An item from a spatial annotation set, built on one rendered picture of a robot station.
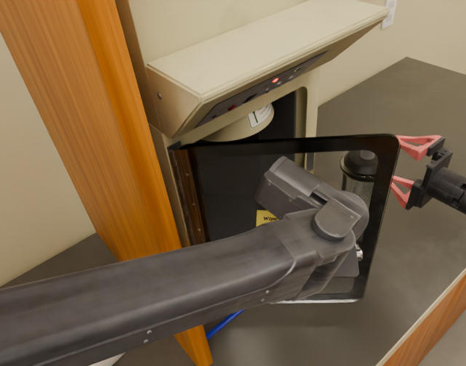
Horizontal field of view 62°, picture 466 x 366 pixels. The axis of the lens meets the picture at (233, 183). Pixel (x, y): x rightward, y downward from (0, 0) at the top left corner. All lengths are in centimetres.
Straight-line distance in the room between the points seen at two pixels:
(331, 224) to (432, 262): 64
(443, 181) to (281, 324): 42
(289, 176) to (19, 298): 30
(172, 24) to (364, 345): 67
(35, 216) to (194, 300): 81
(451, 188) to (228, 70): 47
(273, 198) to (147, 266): 20
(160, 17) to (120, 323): 34
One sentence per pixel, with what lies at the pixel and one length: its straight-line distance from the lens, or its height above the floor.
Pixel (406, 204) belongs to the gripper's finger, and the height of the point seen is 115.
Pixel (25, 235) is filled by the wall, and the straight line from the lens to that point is 109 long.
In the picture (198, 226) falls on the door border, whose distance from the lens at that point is 64.
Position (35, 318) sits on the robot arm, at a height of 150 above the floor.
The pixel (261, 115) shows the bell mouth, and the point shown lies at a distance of 68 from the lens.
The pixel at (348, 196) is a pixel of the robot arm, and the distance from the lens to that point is 46.
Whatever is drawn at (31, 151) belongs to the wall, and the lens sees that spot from 98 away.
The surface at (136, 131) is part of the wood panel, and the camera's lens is 41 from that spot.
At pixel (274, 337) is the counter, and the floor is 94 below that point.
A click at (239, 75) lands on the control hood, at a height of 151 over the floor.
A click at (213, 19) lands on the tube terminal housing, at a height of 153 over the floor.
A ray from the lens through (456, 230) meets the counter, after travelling 110.
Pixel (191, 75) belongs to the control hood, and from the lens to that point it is 44.
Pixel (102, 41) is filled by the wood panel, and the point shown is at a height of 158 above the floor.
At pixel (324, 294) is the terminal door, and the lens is 81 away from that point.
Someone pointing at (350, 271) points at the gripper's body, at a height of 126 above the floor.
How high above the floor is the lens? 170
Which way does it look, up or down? 41 degrees down
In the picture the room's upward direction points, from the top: 7 degrees counter-clockwise
